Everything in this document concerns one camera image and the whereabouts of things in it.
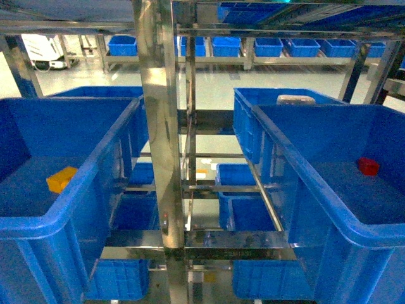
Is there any yellow toy block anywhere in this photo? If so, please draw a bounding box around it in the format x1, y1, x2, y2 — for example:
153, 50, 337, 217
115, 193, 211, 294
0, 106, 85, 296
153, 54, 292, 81
46, 166, 78, 194

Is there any red toy block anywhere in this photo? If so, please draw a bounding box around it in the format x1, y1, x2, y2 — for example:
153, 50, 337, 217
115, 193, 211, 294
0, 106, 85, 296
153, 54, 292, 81
357, 157, 380, 176

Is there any blue bin behind right bin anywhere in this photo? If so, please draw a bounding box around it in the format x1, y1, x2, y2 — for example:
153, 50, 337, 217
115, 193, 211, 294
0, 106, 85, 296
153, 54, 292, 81
233, 87, 344, 164

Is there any blue bin lower middle right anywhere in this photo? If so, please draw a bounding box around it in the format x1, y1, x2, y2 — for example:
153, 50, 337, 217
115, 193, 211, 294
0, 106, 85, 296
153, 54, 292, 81
215, 163, 275, 231

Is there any blue bin lower middle left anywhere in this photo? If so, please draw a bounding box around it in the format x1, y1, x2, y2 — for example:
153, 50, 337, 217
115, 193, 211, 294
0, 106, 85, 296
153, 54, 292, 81
112, 162, 159, 230

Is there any grey pouch in bin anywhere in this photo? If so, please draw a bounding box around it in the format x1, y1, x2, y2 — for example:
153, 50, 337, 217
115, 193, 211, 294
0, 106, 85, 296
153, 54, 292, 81
277, 94, 316, 105

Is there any steel rack cross beam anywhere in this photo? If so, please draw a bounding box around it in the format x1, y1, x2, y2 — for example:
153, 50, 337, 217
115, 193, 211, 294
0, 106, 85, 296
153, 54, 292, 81
101, 230, 296, 261

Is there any blue bin bottom right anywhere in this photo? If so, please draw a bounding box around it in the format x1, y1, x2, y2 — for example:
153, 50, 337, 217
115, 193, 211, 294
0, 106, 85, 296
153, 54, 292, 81
232, 260, 314, 300

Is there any blue bin bottom left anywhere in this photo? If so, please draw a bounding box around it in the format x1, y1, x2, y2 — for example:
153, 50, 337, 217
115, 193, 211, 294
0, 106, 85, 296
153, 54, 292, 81
85, 259, 150, 301

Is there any large blue right sorting bin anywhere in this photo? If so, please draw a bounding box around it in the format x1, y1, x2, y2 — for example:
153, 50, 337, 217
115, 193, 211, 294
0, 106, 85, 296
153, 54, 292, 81
252, 104, 404, 303

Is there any large blue sorting bin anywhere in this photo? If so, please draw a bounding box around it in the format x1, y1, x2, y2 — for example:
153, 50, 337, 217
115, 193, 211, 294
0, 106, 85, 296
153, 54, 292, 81
252, 104, 404, 303
1, 98, 141, 303

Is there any large blue left sorting bin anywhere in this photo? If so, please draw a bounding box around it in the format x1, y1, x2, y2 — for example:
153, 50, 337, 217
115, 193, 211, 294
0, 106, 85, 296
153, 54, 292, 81
1, 98, 141, 303

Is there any steel rack upright post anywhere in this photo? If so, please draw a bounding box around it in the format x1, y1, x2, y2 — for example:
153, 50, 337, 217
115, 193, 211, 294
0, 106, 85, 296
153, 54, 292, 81
132, 1, 189, 303

